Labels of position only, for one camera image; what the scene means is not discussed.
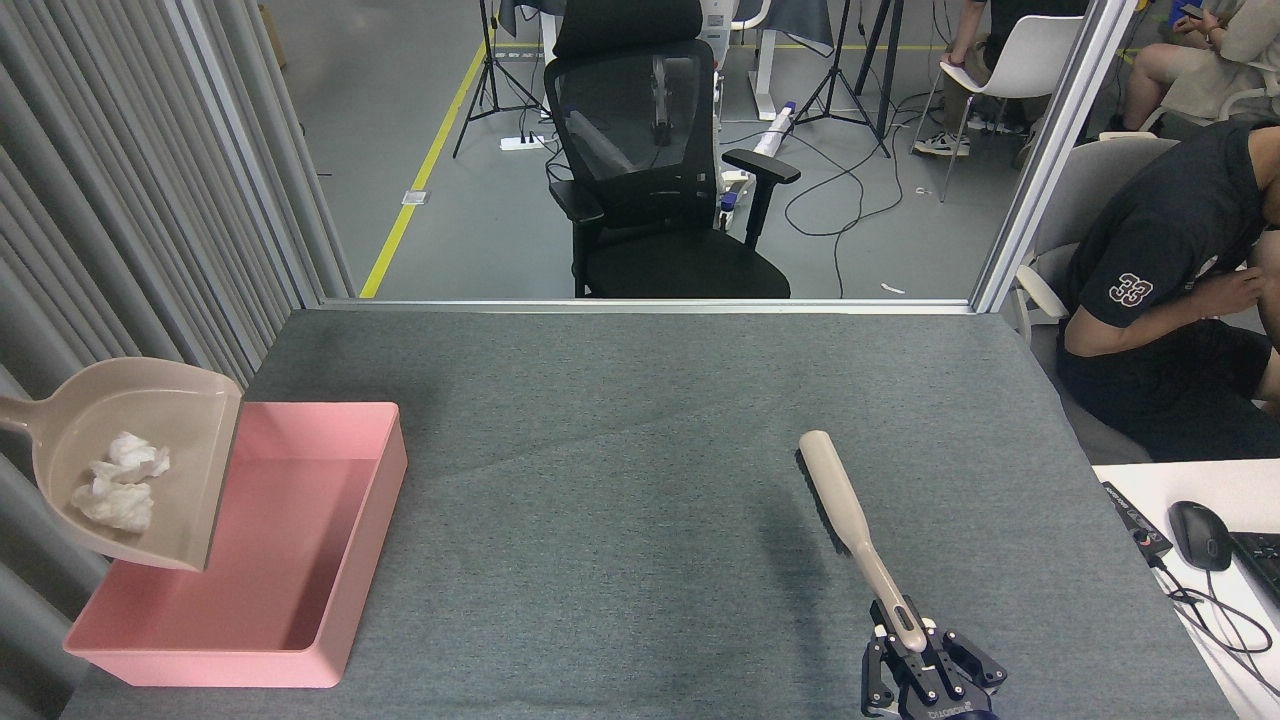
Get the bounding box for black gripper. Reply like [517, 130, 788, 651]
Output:
[862, 598, 1009, 720]

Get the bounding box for beige hand brush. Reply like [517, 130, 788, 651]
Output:
[795, 431, 929, 653]

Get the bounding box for beige plastic dustpan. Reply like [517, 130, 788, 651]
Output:
[0, 357, 244, 572]

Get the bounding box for small white tissue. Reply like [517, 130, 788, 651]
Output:
[107, 431, 171, 484]

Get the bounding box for large white tissue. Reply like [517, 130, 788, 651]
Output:
[70, 476, 155, 533]

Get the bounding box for pink plastic bin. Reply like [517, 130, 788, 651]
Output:
[63, 402, 409, 689]

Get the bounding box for person's right hand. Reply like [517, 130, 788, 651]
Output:
[1203, 268, 1267, 321]

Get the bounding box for black slim control box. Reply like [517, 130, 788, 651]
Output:
[1101, 481, 1174, 559]

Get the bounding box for black computer mouse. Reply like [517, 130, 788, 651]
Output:
[1167, 500, 1232, 572]

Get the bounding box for black keyboard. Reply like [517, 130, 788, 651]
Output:
[1230, 531, 1280, 606]

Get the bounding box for white side table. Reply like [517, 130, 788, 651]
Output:
[1092, 460, 1280, 720]

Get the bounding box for black mesh office chair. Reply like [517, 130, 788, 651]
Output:
[544, 0, 802, 299]

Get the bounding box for person in black shirt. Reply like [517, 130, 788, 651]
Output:
[1055, 118, 1280, 463]

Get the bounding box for grey padded chair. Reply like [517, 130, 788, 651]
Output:
[1015, 137, 1183, 466]

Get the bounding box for white rod with purple tip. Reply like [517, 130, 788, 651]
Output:
[750, 100, 798, 161]

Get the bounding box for white plastic chair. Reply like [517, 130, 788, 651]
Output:
[912, 15, 1086, 201]

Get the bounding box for black tripod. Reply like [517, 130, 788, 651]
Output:
[793, 0, 891, 159]
[452, 0, 546, 159]

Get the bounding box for white stand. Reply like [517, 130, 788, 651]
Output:
[697, 0, 793, 123]

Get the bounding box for person in beige clothes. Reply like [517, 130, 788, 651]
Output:
[1120, 0, 1280, 131]

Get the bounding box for dark grey cloth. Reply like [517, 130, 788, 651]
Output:
[735, 0, 836, 56]

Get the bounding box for person on white chair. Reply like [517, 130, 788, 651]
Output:
[915, 0, 1091, 158]

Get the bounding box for grey slatted curtain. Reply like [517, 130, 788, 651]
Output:
[0, 0, 356, 720]

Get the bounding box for thin black desk cable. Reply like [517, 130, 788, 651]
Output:
[1148, 553, 1276, 683]

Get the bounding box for black floor cable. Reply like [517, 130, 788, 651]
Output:
[783, 120, 906, 299]

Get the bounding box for silver table rail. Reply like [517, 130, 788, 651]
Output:
[320, 298, 976, 315]

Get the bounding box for slanted silver post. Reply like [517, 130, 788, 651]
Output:
[972, 0, 1139, 314]

